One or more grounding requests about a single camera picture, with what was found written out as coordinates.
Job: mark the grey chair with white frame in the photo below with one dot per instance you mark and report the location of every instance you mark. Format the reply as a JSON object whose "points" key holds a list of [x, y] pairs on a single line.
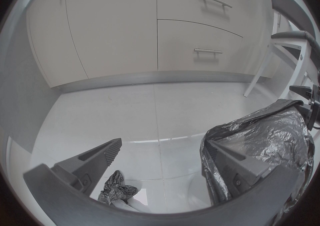
{"points": [[287, 0]]}

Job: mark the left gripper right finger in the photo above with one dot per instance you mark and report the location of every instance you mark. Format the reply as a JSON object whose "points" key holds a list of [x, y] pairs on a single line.
{"points": [[237, 169]]}

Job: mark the beige cabinet with drawers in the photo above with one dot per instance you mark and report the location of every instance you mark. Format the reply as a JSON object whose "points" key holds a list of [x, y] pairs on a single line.
{"points": [[112, 19]]}

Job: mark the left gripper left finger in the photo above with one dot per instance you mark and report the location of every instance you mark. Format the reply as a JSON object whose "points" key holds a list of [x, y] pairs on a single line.
{"points": [[92, 167]]}

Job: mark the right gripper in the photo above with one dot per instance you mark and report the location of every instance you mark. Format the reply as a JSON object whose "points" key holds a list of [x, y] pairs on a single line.
{"points": [[316, 107]]}

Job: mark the black plastic bag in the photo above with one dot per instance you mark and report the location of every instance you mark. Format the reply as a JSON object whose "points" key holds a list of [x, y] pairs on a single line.
{"points": [[262, 139]]}

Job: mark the crumpled black plastic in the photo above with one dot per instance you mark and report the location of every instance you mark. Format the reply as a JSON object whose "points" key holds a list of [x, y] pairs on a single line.
{"points": [[117, 190]]}

